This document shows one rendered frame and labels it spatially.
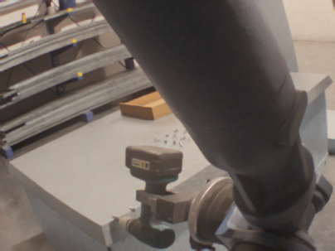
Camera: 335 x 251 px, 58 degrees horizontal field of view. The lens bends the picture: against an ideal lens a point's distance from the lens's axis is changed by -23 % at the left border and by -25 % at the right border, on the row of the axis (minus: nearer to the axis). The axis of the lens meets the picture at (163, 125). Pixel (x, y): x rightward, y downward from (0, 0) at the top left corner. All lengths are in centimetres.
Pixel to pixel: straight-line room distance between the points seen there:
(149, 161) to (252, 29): 53
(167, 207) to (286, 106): 42
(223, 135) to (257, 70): 7
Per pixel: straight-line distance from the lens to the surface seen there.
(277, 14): 309
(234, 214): 57
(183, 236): 120
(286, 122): 32
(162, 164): 73
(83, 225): 101
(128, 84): 532
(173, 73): 26
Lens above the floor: 110
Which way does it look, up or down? 16 degrees down
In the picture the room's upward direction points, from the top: 13 degrees counter-clockwise
